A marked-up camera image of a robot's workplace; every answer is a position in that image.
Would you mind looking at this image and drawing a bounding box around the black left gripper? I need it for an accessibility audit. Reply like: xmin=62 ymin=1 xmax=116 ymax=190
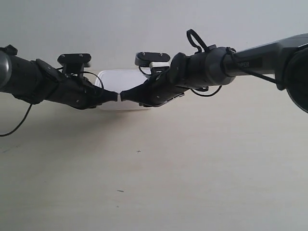
xmin=36 ymin=59 xmax=118 ymax=110

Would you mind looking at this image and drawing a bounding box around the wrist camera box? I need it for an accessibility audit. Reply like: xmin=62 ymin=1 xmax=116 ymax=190
xmin=57 ymin=53 xmax=92 ymax=77
xmin=134 ymin=51 xmax=171 ymax=67

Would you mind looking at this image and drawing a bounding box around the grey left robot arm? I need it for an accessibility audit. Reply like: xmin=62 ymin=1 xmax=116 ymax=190
xmin=0 ymin=45 xmax=118 ymax=110

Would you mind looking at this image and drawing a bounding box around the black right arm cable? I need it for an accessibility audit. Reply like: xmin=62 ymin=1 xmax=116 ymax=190
xmin=191 ymin=85 xmax=222 ymax=97

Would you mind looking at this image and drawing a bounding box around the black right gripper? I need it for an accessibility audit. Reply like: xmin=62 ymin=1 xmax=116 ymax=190
xmin=120 ymin=52 xmax=190 ymax=107

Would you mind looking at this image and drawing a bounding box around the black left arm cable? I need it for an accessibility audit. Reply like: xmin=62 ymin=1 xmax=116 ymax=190
xmin=0 ymin=103 xmax=33 ymax=137

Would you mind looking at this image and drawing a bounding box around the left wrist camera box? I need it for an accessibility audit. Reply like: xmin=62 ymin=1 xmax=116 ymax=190
xmin=57 ymin=53 xmax=92 ymax=77

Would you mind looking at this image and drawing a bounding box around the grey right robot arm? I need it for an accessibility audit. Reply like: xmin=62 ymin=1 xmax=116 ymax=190
xmin=120 ymin=29 xmax=308 ymax=111

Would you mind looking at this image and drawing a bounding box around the white lidded plastic container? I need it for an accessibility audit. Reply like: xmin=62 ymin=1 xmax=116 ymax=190
xmin=95 ymin=69 xmax=150 ymax=111

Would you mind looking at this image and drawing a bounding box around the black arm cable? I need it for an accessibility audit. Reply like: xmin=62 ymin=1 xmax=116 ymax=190
xmin=0 ymin=103 xmax=33 ymax=137
xmin=191 ymin=85 xmax=222 ymax=97

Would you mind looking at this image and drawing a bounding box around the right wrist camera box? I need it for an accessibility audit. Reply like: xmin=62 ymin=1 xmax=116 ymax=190
xmin=134 ymin=51 xmax=171 ymax=67

